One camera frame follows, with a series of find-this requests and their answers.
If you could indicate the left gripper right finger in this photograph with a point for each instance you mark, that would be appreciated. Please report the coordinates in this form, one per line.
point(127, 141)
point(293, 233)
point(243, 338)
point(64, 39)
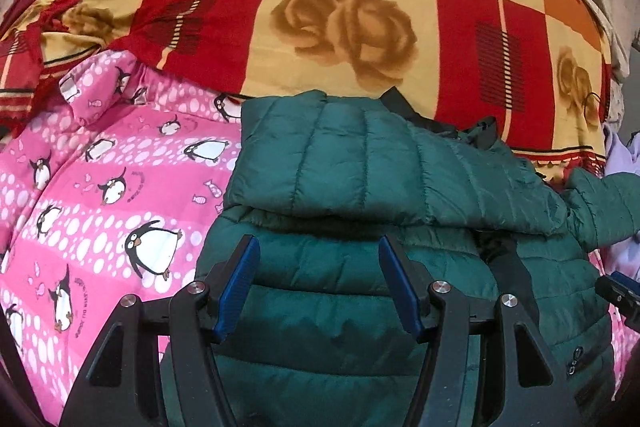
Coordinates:
point(519, 382)

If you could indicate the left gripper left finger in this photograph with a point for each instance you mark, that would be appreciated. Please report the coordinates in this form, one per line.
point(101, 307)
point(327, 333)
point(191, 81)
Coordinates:
point(148, 346)

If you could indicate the green quilted puffer jacket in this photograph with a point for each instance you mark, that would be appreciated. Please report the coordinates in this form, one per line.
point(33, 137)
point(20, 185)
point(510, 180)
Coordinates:
point(319, 181)

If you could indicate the lavender fleece garment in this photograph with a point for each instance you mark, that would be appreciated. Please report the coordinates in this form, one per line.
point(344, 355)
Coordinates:
point(622, 169)

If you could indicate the red frilled pillow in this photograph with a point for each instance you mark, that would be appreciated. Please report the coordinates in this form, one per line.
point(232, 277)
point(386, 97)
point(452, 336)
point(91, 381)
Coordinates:
point(21, 67)

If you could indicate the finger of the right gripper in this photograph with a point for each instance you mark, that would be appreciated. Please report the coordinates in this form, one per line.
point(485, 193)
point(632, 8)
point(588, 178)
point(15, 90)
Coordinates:
point(623, 293)

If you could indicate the red orange rose blanket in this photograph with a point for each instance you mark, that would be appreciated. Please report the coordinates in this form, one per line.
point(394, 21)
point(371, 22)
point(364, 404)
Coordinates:
point(541, 68)

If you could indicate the pink penguin bed sheet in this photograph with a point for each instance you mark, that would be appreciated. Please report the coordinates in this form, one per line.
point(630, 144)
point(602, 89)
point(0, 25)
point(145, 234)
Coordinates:
point(109, 191)

